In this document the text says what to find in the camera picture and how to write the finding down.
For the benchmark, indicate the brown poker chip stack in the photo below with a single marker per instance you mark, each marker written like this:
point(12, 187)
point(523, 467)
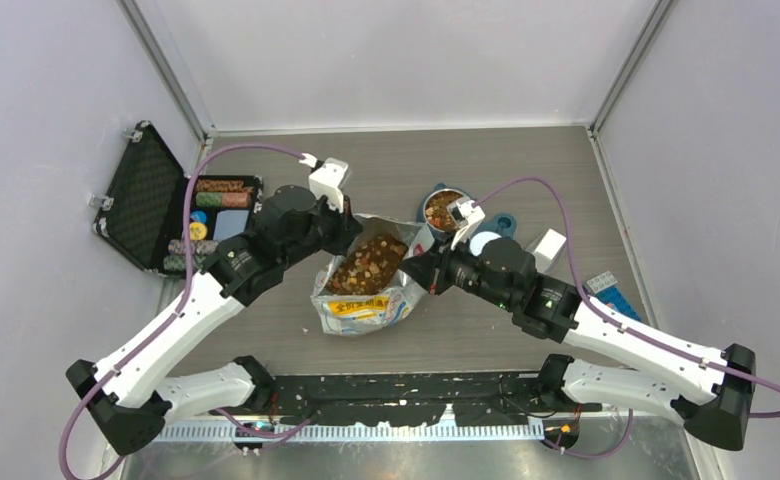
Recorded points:
point(219, 186)

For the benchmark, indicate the white yellow pet food bag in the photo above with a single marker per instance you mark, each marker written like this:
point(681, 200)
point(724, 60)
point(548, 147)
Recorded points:
point(363, 290)

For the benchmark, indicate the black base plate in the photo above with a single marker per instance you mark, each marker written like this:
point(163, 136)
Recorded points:
point(409, 400)

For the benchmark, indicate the blue toy brick block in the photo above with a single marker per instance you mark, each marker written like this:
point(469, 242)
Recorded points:
point(605, 287)

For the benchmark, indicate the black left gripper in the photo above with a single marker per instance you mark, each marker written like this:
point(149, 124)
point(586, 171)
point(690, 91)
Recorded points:
point(346, 226)

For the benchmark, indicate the striped poker chip stack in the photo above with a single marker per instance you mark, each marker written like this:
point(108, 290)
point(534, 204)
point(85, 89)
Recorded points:
point(195, 247)

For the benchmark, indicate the yellow poker chip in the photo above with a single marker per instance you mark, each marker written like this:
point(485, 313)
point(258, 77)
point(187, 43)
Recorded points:
point(197, 231)

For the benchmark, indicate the black foam-lined case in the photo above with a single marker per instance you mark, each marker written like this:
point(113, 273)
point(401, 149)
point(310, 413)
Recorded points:
point(143, 207)

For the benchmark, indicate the blue poker chip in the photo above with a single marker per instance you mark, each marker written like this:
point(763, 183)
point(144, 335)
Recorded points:
point(198, 217)

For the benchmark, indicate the green poker chip stack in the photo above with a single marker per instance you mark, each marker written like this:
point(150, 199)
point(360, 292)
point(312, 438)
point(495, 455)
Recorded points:
point(224, 200)

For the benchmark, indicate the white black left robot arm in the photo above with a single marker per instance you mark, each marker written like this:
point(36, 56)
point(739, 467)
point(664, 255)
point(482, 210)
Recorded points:
point(130, 395)

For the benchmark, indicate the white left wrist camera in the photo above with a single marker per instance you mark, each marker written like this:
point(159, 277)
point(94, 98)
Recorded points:
point(327, 179)

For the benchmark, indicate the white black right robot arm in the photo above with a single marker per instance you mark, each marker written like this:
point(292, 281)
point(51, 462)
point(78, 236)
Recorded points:
point(703, 389)

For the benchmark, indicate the light blue card deck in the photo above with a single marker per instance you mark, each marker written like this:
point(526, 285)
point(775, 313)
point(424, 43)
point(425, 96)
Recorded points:
point(229, 223)

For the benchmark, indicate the teal double pet bowl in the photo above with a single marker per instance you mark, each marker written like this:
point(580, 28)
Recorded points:
point(433, 211)

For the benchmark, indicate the metal food scoop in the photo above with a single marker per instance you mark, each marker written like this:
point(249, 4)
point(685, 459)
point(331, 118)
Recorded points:
point(547, 249)

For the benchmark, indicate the green striped chip stack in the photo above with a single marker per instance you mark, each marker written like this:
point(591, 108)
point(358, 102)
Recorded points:
point(174, 263)

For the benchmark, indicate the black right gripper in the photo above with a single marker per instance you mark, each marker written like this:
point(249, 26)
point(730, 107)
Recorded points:
point(431, 269)

